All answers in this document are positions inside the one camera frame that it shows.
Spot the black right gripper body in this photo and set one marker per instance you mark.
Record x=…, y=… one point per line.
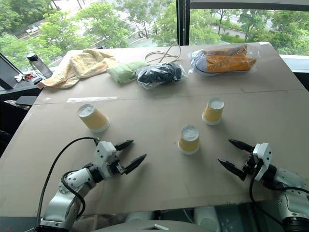
x=251, y=165

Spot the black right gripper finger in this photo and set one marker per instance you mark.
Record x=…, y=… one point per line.
x=233, y=167
x=241, y=145

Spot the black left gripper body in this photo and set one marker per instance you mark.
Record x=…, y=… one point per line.
x=116, y=166

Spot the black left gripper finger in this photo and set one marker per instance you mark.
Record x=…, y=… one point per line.
x=124, y=144
x=135, y=163

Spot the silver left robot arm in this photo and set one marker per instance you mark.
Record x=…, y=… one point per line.
x=72, y=180

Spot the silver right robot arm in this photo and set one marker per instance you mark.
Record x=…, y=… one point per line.
x=289, y=179

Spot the yellow paper cup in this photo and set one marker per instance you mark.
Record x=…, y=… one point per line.
x=95, y=119
x=213, y=114
x=189, y=143

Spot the white rounded robot shell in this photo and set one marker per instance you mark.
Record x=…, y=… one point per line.
x=140, y=216
x=207, y=217

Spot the grey robot torso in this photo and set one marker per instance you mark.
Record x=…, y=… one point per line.
x=157, y=226

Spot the light green folded cloth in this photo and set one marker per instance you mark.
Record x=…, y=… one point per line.
x=120, y=71

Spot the black items in plastic bag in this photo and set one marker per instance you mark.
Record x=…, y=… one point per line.
x=157, y=75

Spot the orange shoes in plastic bag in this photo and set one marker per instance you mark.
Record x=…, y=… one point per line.
x=224, y=61

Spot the pale yellow towel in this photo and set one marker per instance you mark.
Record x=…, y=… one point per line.
x=79, y=65

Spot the black flat device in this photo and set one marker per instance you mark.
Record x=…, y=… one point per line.
x=26, y=100

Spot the clear bottle with black cap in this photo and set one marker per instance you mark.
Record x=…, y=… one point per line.
x=39, y=66

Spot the red keys bunch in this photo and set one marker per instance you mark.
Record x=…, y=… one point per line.
x=27, y=76

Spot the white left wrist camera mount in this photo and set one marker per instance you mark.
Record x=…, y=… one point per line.
x=103, y=154

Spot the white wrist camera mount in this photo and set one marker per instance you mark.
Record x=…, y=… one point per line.
x=264, y=154
x=103, y=154

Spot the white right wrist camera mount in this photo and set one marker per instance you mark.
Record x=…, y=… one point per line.
x=264, y=154

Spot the black window frame post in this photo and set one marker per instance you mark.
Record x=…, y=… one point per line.
x=183, y=21

